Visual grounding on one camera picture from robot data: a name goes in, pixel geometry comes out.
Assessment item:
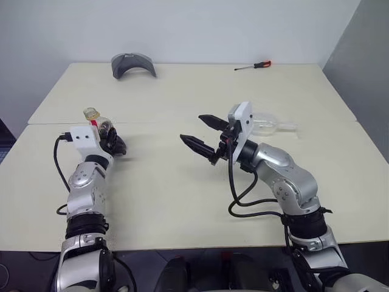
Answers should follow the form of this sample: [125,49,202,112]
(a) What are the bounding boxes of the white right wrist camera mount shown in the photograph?
[227,101,254,153]

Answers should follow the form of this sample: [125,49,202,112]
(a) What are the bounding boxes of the red and black screwdriver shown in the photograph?
[233,59,272,72]

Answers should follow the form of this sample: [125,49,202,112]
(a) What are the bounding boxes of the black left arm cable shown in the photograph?
[53,131,74,217]

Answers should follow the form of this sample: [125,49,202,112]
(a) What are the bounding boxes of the small clear bottle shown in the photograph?
[83,106,116,137]

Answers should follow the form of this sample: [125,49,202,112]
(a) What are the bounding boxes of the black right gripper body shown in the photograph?
[209,119,241,167]

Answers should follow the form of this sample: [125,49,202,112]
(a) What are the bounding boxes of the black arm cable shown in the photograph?
[53,131,74,217]
[227,145,287,220]

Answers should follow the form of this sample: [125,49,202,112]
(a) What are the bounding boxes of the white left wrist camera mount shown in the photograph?
[69,125,114,159]

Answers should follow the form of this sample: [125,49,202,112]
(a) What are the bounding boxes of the dark rounded shape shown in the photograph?
[154,257,191,292]

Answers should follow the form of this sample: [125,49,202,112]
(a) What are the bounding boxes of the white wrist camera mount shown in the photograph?
[227,101,254,153]
[69,125,114,159]

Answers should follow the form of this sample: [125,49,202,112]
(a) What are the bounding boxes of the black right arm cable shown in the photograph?
[227,145,287,220]

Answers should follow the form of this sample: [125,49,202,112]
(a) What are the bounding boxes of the grey curved visor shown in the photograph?
[110,52,157,81]

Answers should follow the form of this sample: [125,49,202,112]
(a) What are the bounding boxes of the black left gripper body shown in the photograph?
[102,135,128,156]

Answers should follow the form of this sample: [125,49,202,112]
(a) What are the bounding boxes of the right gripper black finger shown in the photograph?
[198,114,229,132]
[179,134,219,162]

